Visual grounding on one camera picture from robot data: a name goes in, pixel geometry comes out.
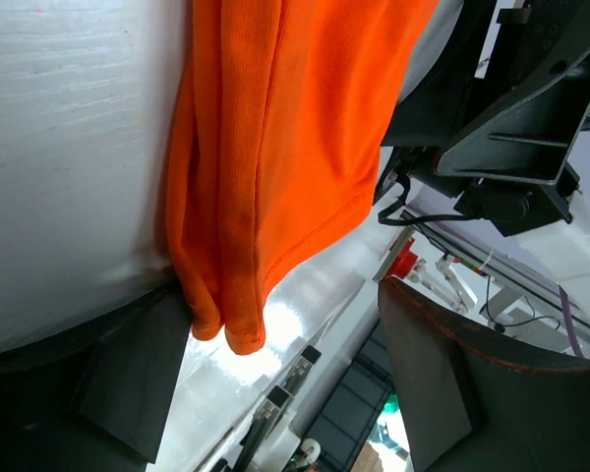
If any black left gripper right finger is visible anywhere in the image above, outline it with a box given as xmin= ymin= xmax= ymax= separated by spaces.
xmin=378 ymin=278 xmax=590 ymax=471

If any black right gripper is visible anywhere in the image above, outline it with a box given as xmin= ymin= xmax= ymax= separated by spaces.
xmin=383 ymin=1 xmax=590 ymax=236

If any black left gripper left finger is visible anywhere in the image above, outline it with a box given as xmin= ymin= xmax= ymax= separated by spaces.
xmin=0 ymin=284 xmax=193 ymax=471

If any orange t shirt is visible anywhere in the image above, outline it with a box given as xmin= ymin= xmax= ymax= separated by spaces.
xmin=165 ymin=1 xmax=437 ymax=355

